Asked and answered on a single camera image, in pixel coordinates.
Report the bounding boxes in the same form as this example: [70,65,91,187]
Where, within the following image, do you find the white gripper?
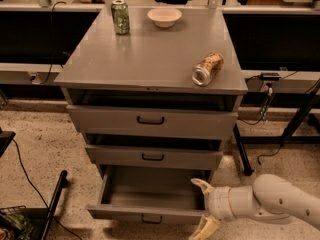
[188,178,234,240]

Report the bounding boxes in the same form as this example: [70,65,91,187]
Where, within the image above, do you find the grey drawer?
[87,166,211,224]
[85,134,223,170]
[67,90,237,140]

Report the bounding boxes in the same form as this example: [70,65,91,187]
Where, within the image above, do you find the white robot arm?
[188,174,320,240]

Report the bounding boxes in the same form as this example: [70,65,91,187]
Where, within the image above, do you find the grey drawer cabinet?
[54,6,249,185]

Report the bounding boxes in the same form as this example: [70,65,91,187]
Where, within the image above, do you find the black table leg right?
[233,125,253,176]

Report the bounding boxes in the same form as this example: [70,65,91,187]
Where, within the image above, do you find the black diagonal stand right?
[280,78,320,146]

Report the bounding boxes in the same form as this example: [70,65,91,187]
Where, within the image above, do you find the black power adapter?
[259,72,281,81]

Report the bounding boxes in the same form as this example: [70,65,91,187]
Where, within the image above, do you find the tan lying soda can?
[192,53,224,86]

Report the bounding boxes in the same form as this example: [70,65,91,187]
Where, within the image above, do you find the black stand leg left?
[38,170,68,240]

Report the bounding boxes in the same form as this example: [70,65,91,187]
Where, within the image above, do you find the white bowl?
[147,8,182,28]

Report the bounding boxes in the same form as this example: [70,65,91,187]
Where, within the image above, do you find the green soda can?
[111,0,130,35]

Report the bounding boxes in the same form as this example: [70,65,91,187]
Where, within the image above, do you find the black cable right floor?
[256,140,284,166]

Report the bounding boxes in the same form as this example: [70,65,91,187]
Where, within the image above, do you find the black floor cable left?
[11,137,83,240]

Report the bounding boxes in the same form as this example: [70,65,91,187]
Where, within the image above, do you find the wire basket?
[0,206,34,240]

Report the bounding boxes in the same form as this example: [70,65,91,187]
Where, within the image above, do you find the black hanging cable left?
[40,0,68,85]

